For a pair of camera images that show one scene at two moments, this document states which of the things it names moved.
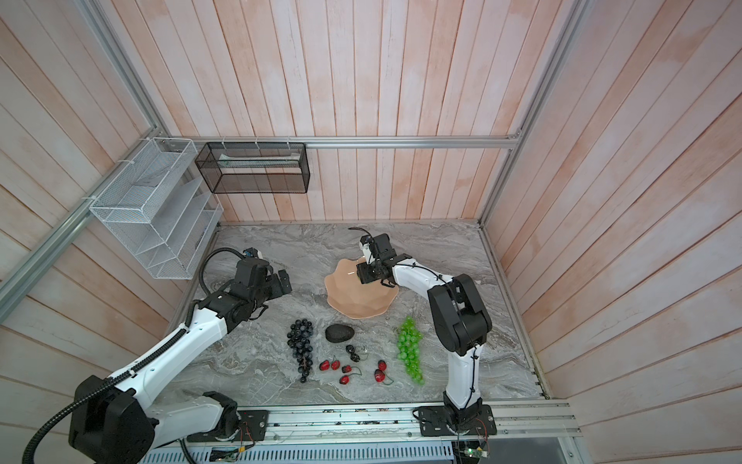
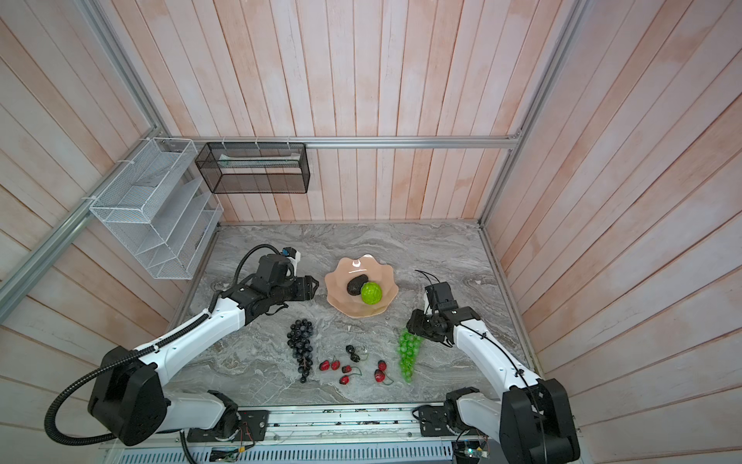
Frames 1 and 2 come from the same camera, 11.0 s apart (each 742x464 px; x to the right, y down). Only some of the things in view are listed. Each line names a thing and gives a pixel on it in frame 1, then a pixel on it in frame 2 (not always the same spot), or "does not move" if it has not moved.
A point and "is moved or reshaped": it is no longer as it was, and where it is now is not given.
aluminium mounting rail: x=535 y=421 does not move
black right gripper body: x=370 y=272 to x=423 y=323
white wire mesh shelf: x=157 y=205 does not move
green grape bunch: x=409 y=349 is moved or reshaped
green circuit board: x=475 y=452 does not move
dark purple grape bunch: x=299 y=339 does not move
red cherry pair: x=380 y=372 does not move
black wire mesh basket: x=255 y=167 does not move
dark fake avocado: x=338 y=333 to x=354 y=286
